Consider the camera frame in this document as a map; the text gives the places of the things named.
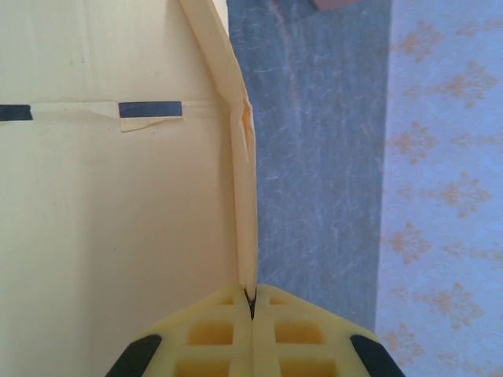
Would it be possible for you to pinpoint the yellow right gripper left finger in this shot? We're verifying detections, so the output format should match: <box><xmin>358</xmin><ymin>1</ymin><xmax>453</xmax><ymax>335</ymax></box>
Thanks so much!
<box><xmin>104</xmin><ymin>284</ymin><xmax>252</xmax><ymax>377</ymax></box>

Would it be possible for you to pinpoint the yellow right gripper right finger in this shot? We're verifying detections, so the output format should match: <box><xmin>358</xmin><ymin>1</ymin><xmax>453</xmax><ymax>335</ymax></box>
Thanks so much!
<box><xmin>251</xmin><ymin>284</ymin><xmax>406</xmax><ymax>377</ymax></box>

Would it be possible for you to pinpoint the yellow paper box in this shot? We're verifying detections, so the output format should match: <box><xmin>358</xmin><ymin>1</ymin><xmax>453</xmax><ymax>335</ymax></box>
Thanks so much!
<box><xmin>0</xmin><ymin>0</ymin><xmax>259</xmax><ymax>377</ymax></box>

